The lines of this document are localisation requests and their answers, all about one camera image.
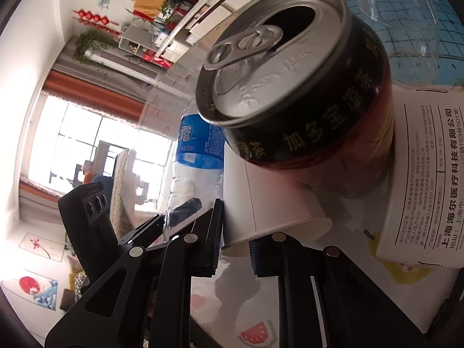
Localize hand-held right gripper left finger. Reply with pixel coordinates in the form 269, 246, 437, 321
44, 199, 224, 348

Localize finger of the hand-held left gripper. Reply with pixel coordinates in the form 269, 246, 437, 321
118, 214, 168, 253
173, 197, 202, 226

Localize clear bottle blue label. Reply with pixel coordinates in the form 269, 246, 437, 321
163, 96, 227, 240

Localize black red drink can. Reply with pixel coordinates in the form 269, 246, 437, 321
195, 0, 396, 200

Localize white floor air conditioner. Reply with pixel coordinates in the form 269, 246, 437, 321
87, 49, 160, 85

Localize clear plastic container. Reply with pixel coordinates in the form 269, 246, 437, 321
348, 0, 464, 88

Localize white tv cabinet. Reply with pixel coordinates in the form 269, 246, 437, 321
156, 0, 280, 63

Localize white paper cup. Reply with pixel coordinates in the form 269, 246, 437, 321
220, 141, 333, 259

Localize red sun wave poster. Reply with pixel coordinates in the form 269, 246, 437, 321
1, 268, 59, 311

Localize red flower wall poster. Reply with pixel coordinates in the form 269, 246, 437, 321
19, 233, 66, 262

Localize green hanging plant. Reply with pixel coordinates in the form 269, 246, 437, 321
72, 30, 121, 72

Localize white printed cardboard box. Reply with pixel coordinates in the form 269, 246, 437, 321
375, 83, 464, 271

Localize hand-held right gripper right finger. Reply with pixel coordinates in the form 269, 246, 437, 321
249, 232, 452, 348

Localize red hanging decorations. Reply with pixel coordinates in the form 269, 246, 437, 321
72, 7, 121, 32

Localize orange curtain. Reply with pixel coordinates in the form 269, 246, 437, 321
41, 70, 146, 130

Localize white open shelf cabinet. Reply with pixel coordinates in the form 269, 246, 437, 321
118, 25, 161, 57

